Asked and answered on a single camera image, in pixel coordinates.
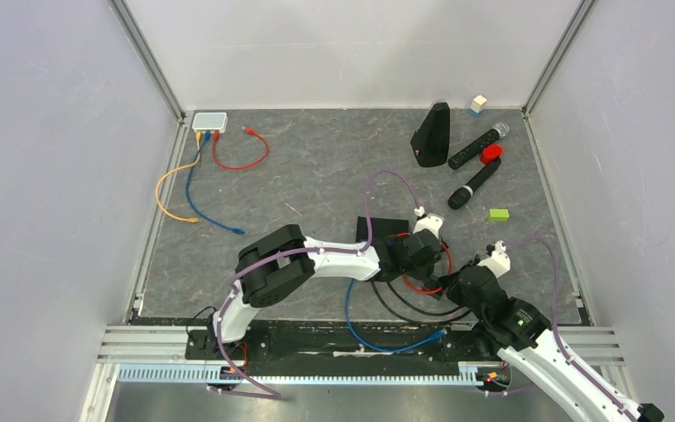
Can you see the red round cap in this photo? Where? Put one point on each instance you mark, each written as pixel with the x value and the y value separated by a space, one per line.
pixel 490 154

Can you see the black microphone lower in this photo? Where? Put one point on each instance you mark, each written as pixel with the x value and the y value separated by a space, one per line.
pixel 462 195

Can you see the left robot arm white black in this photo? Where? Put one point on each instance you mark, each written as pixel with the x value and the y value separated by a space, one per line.
pixel 272 268

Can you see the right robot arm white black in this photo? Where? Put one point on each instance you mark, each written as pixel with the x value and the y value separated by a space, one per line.
pixel 519 334

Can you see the white blue block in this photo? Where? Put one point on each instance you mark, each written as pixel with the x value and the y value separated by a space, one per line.
pixel 477 104

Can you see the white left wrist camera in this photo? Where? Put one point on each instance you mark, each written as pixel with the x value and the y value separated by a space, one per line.
pixel 427 221

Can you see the green block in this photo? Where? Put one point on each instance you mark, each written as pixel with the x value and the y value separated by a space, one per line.
pixel 499 215

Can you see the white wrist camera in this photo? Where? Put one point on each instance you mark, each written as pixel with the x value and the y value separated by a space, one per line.
pixel 497 260
pixel 427 221

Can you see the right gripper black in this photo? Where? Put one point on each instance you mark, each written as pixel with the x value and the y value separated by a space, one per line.
pixel 451 285

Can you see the black microphone silver head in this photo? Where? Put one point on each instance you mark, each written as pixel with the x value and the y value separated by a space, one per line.
pixel 476 147

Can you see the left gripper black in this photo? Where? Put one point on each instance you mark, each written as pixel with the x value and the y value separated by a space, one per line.
pixel 426 270

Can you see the black wedge shaped stand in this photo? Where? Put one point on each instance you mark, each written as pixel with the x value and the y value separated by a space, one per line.
pixel 430 143

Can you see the black network switch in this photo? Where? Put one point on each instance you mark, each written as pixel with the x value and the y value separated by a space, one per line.
pixel 381 227

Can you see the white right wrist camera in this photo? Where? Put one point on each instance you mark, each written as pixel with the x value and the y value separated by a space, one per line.
pixel 497 260

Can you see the aluminium frame rail front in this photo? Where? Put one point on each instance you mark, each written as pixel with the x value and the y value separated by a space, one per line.
pixel 157 354

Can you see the white network switch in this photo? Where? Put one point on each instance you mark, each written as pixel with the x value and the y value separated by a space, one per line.
pixel 209 122

